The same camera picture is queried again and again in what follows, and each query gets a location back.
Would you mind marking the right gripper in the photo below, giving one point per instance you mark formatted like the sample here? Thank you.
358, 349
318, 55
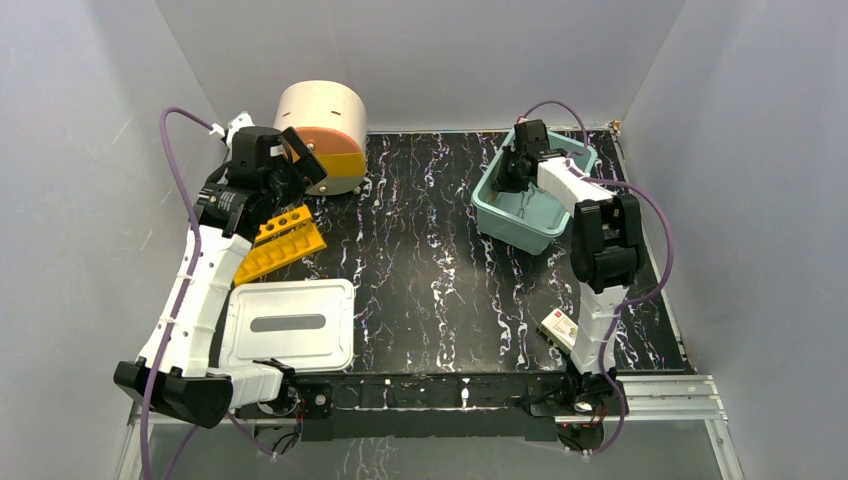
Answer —
501, 183

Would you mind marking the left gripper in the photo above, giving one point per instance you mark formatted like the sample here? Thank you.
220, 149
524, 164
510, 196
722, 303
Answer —
303, 159

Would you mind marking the teal plastic bin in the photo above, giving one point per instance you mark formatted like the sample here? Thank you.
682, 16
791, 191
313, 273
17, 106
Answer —
562, 182

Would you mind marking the yellow test tube rack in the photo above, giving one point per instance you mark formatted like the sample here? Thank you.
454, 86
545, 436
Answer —
282, 240

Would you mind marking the white bin lid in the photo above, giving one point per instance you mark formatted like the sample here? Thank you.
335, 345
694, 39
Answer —
307, 325

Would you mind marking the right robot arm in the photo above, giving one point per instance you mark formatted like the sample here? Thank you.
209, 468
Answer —
607, 252

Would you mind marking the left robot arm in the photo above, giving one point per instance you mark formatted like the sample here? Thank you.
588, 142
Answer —
172, 374

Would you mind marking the cream orange cylindrical container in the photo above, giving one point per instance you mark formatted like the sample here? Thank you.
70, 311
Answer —
330, 118

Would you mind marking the white red box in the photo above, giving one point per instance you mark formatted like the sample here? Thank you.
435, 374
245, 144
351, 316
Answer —
560, 329

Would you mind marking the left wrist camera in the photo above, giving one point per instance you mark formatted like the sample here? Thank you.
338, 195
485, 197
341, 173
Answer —
226, 133

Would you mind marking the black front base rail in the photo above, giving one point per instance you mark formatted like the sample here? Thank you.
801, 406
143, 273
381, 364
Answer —
534, 405

